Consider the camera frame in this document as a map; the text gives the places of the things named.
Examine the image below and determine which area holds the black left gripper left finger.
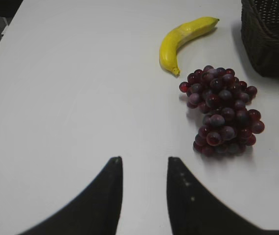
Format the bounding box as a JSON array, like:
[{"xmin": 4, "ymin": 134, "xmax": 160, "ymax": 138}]
[{"xmin": 22, "ymin": 157, "xmax": 123, "ymax": 235}]

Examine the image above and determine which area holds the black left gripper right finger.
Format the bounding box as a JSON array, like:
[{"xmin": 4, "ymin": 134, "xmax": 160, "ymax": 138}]
[{"xmin": 167, "ymin": 157, "xmax": 279, "ymax": 235}]

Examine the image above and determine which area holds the black wicker basket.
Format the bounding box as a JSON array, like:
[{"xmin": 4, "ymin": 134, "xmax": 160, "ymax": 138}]
[{"xmin": 241, "ymin": 0, "xmax": 279, "ymax": 77}]

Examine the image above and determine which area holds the purple grape bunch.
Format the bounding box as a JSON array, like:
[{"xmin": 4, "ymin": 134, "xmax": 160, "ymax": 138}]
[{"xmin": 179, "ymin": 65, "xmax": 265, "ymax": 156}]

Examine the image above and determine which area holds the yellow plastic banana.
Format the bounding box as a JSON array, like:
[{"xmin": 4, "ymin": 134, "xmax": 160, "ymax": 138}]
[{"xmin": 159, "ymin": 17, "xmax": 219, "ymax": 77}]

